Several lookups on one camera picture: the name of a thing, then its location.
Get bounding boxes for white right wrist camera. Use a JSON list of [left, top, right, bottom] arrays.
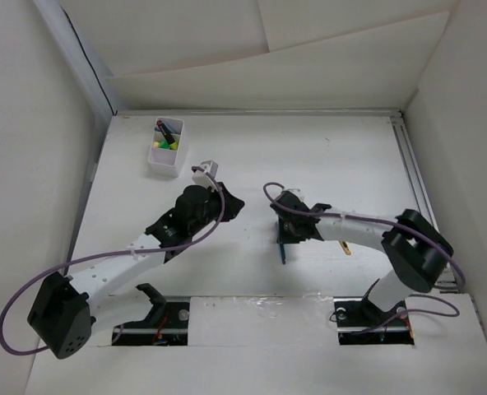
[[285, 188, 303, 198]]

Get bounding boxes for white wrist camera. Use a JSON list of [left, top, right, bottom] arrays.
[[192, 160, 218, 190], [285, 188, 303, 198]]

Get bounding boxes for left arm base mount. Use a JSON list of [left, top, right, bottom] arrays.
[[111, 283, 191, 346]]

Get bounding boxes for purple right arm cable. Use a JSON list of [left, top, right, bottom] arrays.
[[262, 182, 466, 337]]

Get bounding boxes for white three-compartment organizer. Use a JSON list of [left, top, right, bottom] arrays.
[[147, 117, 188, 178]]

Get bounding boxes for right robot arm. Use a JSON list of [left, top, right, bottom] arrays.
[[271, 190, 453, 324]]

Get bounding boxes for light blue pen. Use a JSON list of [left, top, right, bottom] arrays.
[[278, 243, 286, 265]]

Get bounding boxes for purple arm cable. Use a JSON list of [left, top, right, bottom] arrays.
[[262, 182, 466, 337], [0, 164, 228, 356]]

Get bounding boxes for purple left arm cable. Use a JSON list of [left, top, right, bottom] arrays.
[[0, 164, 228, 356]]

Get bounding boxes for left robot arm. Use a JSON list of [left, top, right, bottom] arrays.
[[28, 185, 244, 360]]

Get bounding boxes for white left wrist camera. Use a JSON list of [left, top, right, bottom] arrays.
[[192, 160, 218, 190]]

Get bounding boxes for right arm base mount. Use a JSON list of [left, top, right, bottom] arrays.
[[329, 296, 415, 346]]

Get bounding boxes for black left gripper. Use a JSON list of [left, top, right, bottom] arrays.
[[189, 182, 244, 235]]

